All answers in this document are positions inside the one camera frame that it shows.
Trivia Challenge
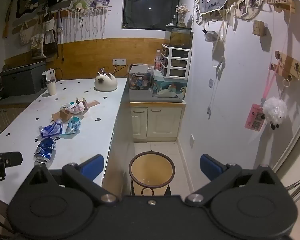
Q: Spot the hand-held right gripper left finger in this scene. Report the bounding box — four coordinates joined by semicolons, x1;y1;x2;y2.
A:
27;154;119;203

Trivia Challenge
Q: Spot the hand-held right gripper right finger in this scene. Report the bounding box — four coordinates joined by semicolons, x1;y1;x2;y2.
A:
184;154;279;207

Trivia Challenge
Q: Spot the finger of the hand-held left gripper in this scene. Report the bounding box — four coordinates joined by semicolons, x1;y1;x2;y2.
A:
0;152;23;167

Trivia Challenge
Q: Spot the crushed blue drink can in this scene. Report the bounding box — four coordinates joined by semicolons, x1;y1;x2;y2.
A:
34;137;57;164

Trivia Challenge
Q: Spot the teal wrapper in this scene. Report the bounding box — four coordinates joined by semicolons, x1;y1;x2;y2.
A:
60;116;81;136

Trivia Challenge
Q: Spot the tan bin with brown rim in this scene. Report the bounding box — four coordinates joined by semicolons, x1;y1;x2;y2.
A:
129;151;176;197

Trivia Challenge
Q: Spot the blue wrapper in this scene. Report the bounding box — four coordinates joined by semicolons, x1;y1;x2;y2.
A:
38;122;64;139

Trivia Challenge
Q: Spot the torn corrugated cardboard piece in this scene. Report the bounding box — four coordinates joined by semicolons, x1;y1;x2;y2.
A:
51;97;101;123

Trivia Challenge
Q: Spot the white pink wrapper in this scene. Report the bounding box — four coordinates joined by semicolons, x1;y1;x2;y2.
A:
60;102;86;116

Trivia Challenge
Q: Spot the white door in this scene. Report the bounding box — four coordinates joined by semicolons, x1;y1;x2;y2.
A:
129;102;186;142

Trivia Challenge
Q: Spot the pink card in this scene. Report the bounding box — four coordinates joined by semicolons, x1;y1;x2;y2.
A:
244;103;266;132

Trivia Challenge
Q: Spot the grey storage box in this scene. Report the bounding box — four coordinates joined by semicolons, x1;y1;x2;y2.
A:
0;60;47;97

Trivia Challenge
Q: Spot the white cup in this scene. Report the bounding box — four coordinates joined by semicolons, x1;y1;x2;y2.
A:
45;79;57;96

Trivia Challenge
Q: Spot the white cat-shaped pot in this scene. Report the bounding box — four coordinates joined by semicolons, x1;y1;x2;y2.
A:
94;67;118;92

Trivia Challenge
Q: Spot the white sheep plush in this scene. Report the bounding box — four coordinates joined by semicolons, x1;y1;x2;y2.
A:
262;96;288;130

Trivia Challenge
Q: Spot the small white heater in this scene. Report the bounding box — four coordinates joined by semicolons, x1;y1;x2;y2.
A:
42;68;57;83

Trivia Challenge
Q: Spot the clear plastic cage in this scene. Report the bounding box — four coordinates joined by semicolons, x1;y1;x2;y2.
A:
128;64;153;91

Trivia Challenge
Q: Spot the teal plastic bin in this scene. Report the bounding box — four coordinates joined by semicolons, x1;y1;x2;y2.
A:
151;68;187;99

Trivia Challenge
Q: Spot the printed tote bag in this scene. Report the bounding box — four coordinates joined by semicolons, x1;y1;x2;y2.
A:
30;22;47;60

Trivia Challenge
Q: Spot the white drawer unit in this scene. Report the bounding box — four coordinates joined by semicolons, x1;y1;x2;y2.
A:
161;43;193;78

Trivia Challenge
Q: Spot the water bottle with pink label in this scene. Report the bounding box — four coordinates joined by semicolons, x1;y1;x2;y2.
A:
153;50;163;70

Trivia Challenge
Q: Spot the dark brown tote bag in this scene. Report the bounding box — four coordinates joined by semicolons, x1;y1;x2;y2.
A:
43;29;59;58

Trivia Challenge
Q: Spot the plain canvas tote bag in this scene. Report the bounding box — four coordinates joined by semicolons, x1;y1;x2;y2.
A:
19;20;33;46

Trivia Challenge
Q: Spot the small clear pouch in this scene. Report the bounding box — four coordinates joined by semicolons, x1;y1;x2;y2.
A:
203;28;217;42

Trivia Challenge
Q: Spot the glass fish tank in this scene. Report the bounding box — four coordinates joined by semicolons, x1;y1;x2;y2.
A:
165;25;194;49

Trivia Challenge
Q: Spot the small white bag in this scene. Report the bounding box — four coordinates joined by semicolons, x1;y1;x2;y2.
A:
43;11;57;32

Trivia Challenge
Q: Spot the wooden block with holes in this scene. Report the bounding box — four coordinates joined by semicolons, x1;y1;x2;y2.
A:
252;20;266;37

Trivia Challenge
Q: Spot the vase of dried flowers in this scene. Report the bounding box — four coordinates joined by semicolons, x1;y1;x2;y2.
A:
175;4;190;27

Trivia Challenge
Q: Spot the hoop with hanging photos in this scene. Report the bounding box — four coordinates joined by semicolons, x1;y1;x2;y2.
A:
233;0;263;21

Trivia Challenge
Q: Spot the purple plush toy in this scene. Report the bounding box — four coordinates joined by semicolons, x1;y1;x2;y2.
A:
90;0;111;8

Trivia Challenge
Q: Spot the dark window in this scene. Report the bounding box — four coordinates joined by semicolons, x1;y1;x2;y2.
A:
122;0;181;31

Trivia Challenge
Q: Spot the pink lanyard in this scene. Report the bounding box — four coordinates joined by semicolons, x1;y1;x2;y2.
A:
261;55;282;103

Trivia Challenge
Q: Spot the white macrame wall hanging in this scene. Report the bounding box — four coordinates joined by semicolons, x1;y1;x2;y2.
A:
60;0;113;43

